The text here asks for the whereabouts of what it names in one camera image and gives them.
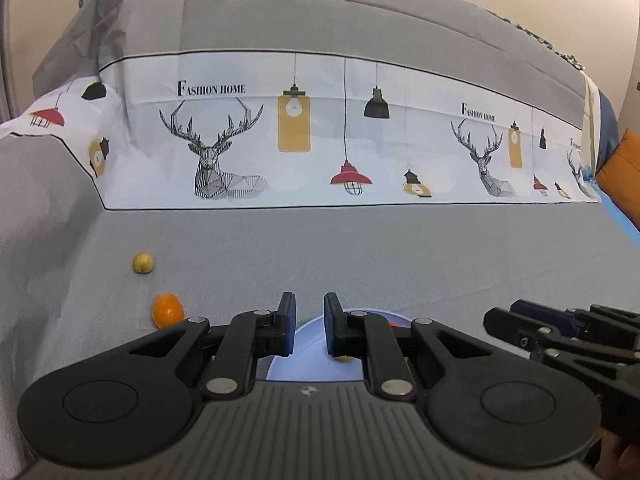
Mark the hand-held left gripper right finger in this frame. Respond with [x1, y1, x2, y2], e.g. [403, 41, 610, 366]
[323, 292, 495, 402]

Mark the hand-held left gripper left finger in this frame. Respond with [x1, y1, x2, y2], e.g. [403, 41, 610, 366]
[127, 291, 297, 402]

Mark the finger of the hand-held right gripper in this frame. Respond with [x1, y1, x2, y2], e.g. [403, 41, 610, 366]
[509, 298, 640, 353]
[482, 306, 640, 386]

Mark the light blue bowl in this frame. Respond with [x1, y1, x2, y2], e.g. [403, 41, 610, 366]
[265, 307, 416, 383]

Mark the grey bed sheet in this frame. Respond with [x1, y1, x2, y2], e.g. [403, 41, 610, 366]
[75, 200, 640, 391]

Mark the bare orange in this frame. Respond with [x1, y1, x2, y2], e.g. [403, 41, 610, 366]
[151, 292, 185, 329]

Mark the light blue strip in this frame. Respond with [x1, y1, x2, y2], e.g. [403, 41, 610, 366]
[582, 166, 640, 247]

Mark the orange pillow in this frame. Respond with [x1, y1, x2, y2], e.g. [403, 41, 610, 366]
[595, 129, 640, 227]

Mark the deer print blanket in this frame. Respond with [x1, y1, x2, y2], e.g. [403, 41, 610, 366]
[0, 0, 623, 211]

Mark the blue cloth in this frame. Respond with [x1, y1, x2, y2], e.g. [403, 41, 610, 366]
[597, 87, 621, 162]

